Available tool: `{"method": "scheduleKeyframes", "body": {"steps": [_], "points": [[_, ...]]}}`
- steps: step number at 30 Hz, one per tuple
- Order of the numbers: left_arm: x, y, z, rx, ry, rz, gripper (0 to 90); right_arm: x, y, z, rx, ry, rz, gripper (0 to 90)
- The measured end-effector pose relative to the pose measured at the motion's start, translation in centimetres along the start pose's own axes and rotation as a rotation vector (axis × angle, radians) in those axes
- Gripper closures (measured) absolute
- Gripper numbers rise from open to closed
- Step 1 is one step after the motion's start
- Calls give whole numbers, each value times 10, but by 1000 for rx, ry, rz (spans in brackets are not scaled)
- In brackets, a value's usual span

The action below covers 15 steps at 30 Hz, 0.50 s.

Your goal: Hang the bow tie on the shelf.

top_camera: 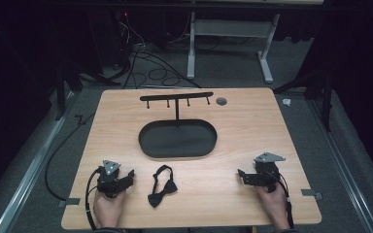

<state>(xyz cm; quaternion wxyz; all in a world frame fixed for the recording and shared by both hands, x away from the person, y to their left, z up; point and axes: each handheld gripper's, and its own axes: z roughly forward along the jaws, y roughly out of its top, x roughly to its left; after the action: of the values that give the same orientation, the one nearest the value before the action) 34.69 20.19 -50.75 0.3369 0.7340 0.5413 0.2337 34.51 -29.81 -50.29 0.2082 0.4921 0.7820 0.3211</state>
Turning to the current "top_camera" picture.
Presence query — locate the black bow tie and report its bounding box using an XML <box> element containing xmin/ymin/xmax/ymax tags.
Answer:
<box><xmin>147</xmin><ymin>164</ymin><xmax>179</xmax><ymax>209</ymax></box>

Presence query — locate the grey table bracket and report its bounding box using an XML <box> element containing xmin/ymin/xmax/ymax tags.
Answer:
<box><xmin>57</xmin><ymin>197</ymin><xmax>82</xmax><ymax>209</ymax></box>
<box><xmin>300</xmin><ymin>188</ymin><xmax>323</xmax><ymax>201</ymax></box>

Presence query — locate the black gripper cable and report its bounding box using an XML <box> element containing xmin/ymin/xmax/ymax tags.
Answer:
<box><xmin>267</xmin><ymin>170</ymin><xmax>295</xmax><ymax>230</ymax></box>
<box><xmin>85</xmin><ymin>168</ymin><xmax>102</xmax><ymax>232</ymax></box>

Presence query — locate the white metal desk frame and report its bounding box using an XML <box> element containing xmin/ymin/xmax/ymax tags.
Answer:
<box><xmin>186</xmin><ymin>11</ymin><xmax>282</xmax><ymax>84</ymax></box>

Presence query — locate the tangle of cables on floor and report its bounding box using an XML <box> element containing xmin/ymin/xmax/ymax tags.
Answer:
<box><xmin>111</xmin><ymin>13</ymin><xmax>202</xmax><ymax>90</ymax></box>

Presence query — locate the black floor cable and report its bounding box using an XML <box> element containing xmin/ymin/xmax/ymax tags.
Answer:
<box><xmin>44</xmin><ymin>111</ymin><xmax>97</xmax><ymax>202</ymax></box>

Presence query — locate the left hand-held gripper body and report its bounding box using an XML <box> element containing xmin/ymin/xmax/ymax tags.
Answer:
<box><xmin>96</xmin><ymin>159</ymin><xmax>128</xmax><ymax>199</ymax></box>

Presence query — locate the person's left hand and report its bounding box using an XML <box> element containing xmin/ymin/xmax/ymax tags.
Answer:
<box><xmin>92</xmin><ymin>188</ymin><xmax>128</xmax><ymax>229</ymax></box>

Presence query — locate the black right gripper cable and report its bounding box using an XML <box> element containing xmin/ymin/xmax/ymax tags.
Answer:
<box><xmin>267</xmin><ymin>170</ymin><xmax>295</xmax><ymax>230</ymax></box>

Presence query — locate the person's right hand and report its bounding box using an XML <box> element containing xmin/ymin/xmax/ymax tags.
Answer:
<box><xmin>255</xmin><ymin>183</ymin><xmax>291</xmax><ymax>232</ymax></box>

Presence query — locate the black hook stand with tray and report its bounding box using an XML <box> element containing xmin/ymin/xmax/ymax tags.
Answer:
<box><xmin>138</xmin><ymin>91</ymin><xmax>219</xmax><ymax>160</ymax></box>

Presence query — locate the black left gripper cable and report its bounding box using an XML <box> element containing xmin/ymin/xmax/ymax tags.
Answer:
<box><xmin>85</xmin><ymin>168</ymin><xmax>102</xmax><ymax>232</ymax></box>

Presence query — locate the metal floor rail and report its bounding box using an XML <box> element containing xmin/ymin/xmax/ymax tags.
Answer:
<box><xmin>0</xmin><ymin>90</ymin><xmax>79</xmax><ymax>233</ymax></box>
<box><xmin>307</xmin><ymin>98</ymin><xmax>373</xmax><ymax>233</ymax></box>

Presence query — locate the black tripod stand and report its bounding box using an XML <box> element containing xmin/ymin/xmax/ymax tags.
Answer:
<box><xmin>272</xmin><ymin>69</ymin><xmax>335</xmax><ymax>133</ymax></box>
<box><xmin>47</xmin><ymin>61</ymin><xmax>122</xmax><ymax>121</ymax></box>

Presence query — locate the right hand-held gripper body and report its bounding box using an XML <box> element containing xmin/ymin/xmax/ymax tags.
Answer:
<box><xmin>251</xmin><ymin>151</ymin><xmax>287</xmax><ymax>193</ymax></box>

